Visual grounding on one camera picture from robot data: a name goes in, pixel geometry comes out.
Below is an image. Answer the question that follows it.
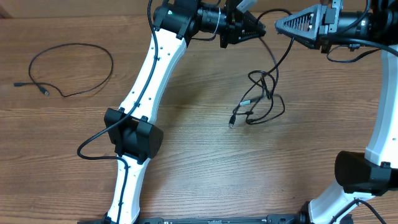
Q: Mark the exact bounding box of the black USB-A cable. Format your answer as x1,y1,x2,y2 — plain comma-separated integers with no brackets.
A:
228,8,295,129

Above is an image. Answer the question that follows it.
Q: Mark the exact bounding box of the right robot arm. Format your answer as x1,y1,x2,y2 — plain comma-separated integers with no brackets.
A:
275,1,397,223

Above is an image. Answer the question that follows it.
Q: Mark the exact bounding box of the black USB-C cable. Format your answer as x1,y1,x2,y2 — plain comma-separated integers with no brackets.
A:
13,42,114,98

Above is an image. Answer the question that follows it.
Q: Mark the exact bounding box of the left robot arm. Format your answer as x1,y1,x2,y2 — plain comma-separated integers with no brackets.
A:
102,0,266,223

